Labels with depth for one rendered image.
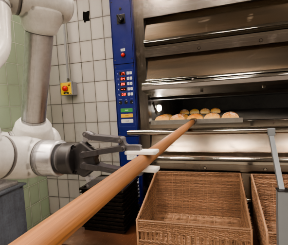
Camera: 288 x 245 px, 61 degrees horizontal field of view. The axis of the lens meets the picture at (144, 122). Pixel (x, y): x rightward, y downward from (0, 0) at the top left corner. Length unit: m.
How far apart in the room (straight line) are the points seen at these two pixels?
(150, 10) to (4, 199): 1.38
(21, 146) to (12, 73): 1.37
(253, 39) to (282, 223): 1.03
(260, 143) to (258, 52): 0.56
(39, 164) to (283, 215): 0.91
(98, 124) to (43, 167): 1.27
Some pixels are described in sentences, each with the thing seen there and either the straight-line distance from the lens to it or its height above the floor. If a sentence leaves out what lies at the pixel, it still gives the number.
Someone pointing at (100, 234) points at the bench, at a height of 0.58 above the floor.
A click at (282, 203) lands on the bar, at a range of 1.13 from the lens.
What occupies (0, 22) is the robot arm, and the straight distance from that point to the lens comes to 0.86.
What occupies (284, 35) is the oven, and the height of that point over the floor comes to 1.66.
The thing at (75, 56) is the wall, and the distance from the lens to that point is 1.96.
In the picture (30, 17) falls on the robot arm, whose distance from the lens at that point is 0.98.
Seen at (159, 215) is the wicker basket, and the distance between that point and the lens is 1.70.
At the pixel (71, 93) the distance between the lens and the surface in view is 1.87.
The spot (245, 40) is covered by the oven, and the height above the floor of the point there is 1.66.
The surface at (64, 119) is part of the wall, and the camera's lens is 2.00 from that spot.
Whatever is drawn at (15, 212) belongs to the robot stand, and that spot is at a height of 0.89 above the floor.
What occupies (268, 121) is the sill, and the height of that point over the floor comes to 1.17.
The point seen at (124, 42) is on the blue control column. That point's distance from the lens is 1.76.
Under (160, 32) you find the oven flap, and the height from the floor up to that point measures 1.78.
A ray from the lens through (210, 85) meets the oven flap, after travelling 1.49.
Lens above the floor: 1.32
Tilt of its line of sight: 4 degrees down
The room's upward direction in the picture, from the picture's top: 3 degrees counter-clockwise
